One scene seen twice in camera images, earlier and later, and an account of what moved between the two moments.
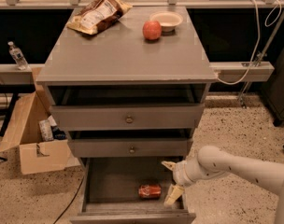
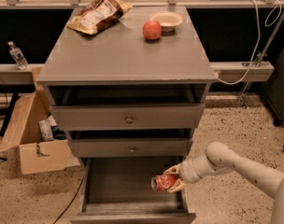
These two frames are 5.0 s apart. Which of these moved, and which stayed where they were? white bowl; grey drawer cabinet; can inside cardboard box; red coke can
Moved: red coke can
Stayed: can inside cardboard box; white bowl; grey drawer cabinet
